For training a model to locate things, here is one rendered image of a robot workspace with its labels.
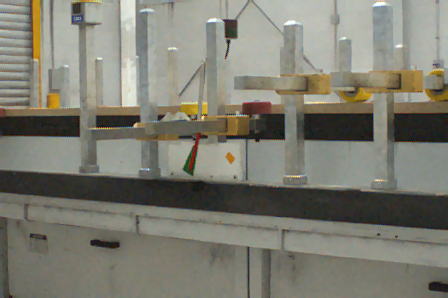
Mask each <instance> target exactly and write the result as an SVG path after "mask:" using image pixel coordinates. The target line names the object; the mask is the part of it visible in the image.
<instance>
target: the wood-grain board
mask: <svg viewBox="0 0 448 298"><path fill-rule="evenodd" d="M157 107H158V115H166V114H167V112H170V113H171V114H172V115H176V113H177V112H180V106H157ZM271 108H272V113H271V114H285V104H271ZM235 111H242V104H227V105H226V115H232V114H235ZM312 113H373V103H365V102H341V103H304V114H312ZM394 113H448V102H434V101H416V102H394ZM75 115H80V107H74V108H37V109H5V116H75ZM96 115H141V113H140V106H112V107H96Z"/></svg>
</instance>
